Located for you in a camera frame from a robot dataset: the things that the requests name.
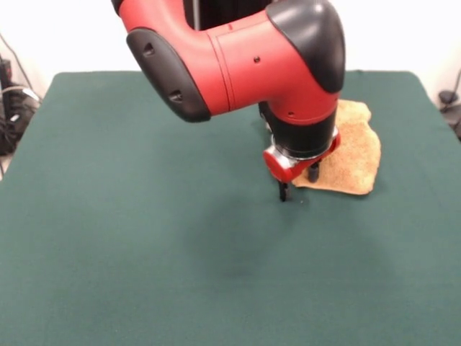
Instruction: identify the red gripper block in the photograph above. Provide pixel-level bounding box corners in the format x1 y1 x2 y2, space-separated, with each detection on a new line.
262 129 342 203

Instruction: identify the bundle of black cables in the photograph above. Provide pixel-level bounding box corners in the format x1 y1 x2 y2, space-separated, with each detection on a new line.
0 84 41 156

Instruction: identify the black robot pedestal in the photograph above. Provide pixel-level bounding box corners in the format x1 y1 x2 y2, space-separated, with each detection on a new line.
182 0 274 32

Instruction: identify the orange terry towel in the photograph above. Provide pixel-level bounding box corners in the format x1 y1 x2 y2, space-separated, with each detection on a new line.
291 99 382 196

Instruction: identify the black power strip red switch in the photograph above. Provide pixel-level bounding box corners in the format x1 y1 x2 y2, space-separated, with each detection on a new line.
0 57 14 89

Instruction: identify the dark green table cloth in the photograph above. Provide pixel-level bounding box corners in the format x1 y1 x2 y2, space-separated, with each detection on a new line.
0 70 461 346

